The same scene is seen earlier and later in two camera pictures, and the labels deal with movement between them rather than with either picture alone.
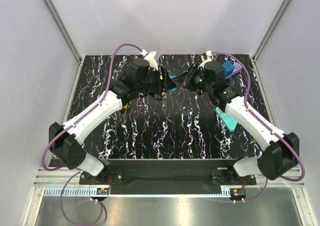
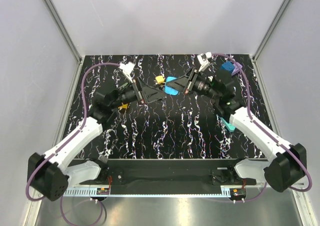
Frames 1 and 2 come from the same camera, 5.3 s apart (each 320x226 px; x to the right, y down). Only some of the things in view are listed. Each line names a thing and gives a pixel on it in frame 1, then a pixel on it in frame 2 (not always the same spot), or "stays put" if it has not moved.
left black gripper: (163, 85) → (138, 85)
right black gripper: (185, 79) stays put
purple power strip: (238, 67) stays put
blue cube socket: (228, 67) stays put
